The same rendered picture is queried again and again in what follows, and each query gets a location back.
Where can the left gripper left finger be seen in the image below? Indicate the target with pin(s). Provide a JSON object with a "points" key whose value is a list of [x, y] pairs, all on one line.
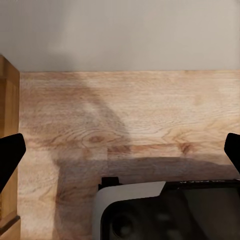
{"points": [[12, 149]]}

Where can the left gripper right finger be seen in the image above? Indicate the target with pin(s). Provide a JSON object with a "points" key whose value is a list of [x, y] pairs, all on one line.
{"points": [[232, 149]]}

